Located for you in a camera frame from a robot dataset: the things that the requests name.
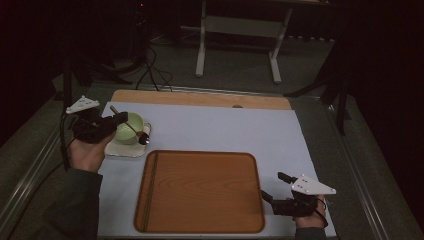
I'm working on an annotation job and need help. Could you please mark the wooden tray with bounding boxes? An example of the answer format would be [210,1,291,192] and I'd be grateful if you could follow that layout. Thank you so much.
[133,150,267,235]

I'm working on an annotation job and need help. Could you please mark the green bowl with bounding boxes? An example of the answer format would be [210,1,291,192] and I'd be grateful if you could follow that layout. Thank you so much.
[114,111,146,146]

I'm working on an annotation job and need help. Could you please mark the black floor cables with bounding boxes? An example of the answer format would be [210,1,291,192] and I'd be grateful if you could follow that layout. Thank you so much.
[134,42,175,93]

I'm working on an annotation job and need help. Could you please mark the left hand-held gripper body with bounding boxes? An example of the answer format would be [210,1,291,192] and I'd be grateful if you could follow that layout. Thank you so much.
[65,95,118,145]

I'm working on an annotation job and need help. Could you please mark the dark equipment rack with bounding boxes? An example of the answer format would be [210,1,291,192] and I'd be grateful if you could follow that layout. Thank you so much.
[128,0,150,63]

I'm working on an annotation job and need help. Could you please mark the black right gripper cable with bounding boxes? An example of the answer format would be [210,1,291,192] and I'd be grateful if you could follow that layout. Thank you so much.
[299,196,330,230]

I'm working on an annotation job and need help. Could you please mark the white square plate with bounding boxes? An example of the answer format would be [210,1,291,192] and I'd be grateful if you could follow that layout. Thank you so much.
[103,121,153,159]

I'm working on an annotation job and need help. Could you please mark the person's left hand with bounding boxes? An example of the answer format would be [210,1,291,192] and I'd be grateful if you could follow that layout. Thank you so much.
[67,132,117,174]

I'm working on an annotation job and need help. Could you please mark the white metal stand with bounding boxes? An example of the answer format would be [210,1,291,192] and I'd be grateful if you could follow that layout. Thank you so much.
[194,0,295,85]

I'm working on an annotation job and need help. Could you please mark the white table mat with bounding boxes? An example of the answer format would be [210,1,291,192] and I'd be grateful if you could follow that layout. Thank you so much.
[96,101,338,239]

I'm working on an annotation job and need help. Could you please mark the person's right hand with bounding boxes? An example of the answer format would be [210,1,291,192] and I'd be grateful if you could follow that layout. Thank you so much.
[292,197,330,230]

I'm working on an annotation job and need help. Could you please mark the black tripod stand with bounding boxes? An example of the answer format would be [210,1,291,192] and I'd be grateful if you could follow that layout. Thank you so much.
[59,49,135,114]
[283,33,354,136]

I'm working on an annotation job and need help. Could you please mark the metal spoon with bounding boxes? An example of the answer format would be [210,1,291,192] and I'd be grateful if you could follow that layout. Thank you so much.
[108,105,151,146]

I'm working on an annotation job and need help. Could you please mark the grey metal frame rail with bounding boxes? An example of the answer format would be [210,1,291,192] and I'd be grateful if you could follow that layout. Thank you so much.
[99,83,323,100]
[323,99,392,240]
[0,124,69,234]

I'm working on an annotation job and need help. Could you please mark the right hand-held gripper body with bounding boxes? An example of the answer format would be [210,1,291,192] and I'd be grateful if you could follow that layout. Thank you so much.
[270,173,338,218]

